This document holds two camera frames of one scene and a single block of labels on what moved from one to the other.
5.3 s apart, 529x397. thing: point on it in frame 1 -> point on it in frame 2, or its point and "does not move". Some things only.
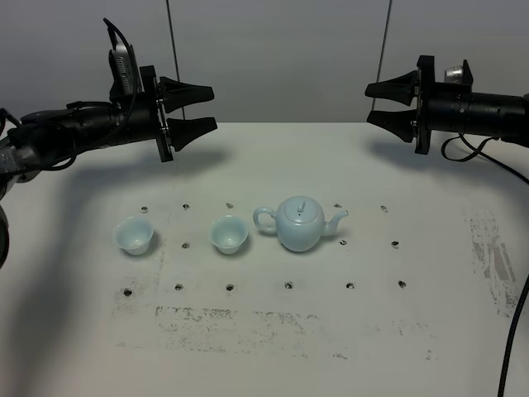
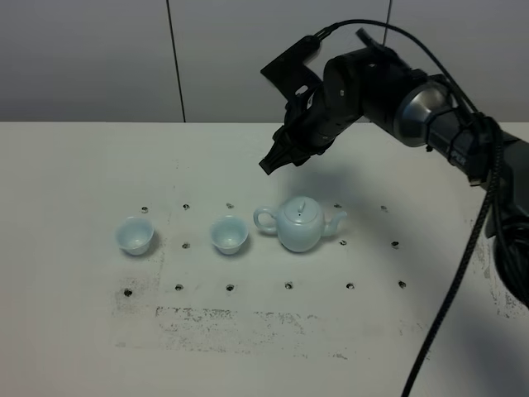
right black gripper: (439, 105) -> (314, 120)
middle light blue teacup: (227, 232) does not move
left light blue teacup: (133, 235) does not move
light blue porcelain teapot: (300, 223) does not move
